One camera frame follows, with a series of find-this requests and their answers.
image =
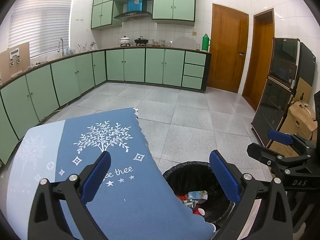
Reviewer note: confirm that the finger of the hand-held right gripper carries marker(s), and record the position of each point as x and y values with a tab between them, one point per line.
265	153
280	137

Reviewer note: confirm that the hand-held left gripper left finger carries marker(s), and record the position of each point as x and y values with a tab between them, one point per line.
96	177

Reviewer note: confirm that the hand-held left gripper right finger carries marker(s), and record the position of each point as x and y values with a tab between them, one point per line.
225	177

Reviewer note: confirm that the blue white carton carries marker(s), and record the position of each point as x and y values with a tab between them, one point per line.
197	195

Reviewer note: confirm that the black-bagged trash bin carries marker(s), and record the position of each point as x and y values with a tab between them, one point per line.
172	177

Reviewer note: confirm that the cardboard box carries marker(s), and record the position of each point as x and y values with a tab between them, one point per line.
300	120

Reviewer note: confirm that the black glass cabinet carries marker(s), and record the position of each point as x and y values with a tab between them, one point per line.
272	105

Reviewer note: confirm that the blue tree-print tablecloth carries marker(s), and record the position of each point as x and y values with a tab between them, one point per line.
130	205

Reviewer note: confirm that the closed wooden door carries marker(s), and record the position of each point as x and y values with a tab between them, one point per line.
225	50

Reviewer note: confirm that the green base cabinets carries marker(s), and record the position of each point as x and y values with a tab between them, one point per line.
65	77

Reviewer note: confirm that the green thermos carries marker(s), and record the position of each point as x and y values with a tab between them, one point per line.
205	43

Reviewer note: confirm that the utensil holder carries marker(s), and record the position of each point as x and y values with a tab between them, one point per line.
82	49

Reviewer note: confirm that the steel faucet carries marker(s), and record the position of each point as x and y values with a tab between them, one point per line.
62	51

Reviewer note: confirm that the white pot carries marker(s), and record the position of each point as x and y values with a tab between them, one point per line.
125	41

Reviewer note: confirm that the black wok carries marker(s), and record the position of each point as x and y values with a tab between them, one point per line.
140	41

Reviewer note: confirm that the white window blind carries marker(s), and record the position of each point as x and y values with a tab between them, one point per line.
42	22

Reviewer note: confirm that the range hood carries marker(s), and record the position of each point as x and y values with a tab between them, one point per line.
132	15

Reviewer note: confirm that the wooden door with frame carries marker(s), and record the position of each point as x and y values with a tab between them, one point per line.
260	67

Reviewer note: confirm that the green wall cabinets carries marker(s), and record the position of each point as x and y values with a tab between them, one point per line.
172	5

